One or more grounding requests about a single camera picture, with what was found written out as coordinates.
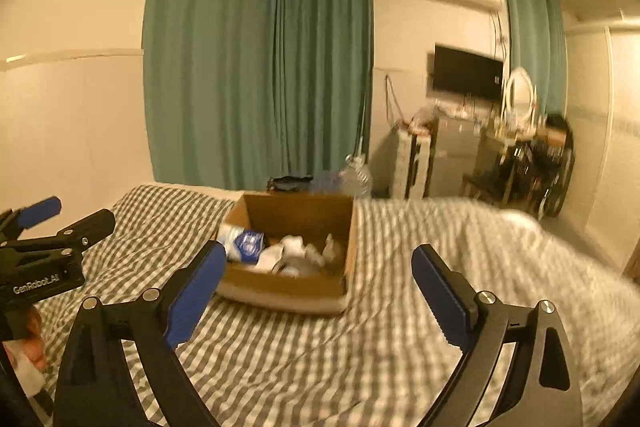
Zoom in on blue tissue pack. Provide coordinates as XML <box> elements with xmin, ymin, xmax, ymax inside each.
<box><xmin>217</xmin><ymin>223</ymin><xmax>265</xmax><ymax>265</ymax></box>

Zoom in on white bunny toy blue star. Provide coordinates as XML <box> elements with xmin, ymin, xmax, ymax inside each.
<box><xmin>272</xmin><ymin>234</ymin><xmax>345</xmax><ymax>277</ymax></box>

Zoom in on white thermos tumbler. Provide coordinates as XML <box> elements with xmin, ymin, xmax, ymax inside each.
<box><xmin>254</xmin><ymin>244</ymin><xmax>326</xmax><ymax>277</ymax></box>

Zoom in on person's left hand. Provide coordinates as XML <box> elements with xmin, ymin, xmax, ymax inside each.
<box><xmin>12</xmin><ymin>306</ymin><xmax>47</xmax><ymax>373</ymax></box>

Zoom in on grey checkered bed sheet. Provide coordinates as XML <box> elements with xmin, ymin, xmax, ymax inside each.
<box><xmin>29</xmin><ymin>183</ymin><xmax>640</xmax><ymax>427</ymax></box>

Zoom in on brown cardboard box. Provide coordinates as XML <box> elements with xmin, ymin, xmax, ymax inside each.
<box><xmin>216</xmin><ymin>193</ymin><xmax>357</xmax><ymax>315</ymax></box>

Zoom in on dark bag beside bed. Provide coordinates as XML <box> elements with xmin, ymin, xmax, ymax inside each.
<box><xmin>266</xmin><ymin>176</ymin><xmax>314</xmax><ymax>193</ymax></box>

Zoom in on black garbage bags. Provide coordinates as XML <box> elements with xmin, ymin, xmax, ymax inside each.
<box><xmin>502</xmin><ymin>113</ymin><xmax>576</xmax><ymax>220</ymax></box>

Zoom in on green curtain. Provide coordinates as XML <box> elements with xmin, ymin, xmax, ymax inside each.
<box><xmin>506</xmin><ymin>0</ymin><xmax>567</xmax><ymax>115</ymax></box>
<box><xmin>142</xmin><ymin>0</ymin><xmax>374</xmax><ymax>191</ymax></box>

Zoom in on silver mini fridge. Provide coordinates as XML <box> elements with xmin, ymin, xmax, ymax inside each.
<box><xmin>428</xmin><ymin>116</ymin><xmax>482</xmax><ymax>197</ymax></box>

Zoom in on white suitcase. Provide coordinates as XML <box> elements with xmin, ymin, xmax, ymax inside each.
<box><xmin>390</xmin><ymin>128</ymin><xmax>431</xmax><ymax>199</ymax></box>

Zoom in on large clear water bottle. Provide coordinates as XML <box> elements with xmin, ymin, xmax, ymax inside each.
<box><xmin>340</xmin><ymin>155</ymin><xmax>373</xmax><ymax>198</ymax></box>

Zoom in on white oval vanity mirror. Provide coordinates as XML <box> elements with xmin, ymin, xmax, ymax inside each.
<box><xmin>502</xmin><ymin>66</ymin><xmax>537</xmax><ymax>129</ymax></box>

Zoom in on black wall television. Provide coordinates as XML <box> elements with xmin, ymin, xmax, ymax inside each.
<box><xmin>432</xmin><ymin>44</ymin><xmax>503</xmax><ymax>102</ymax></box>

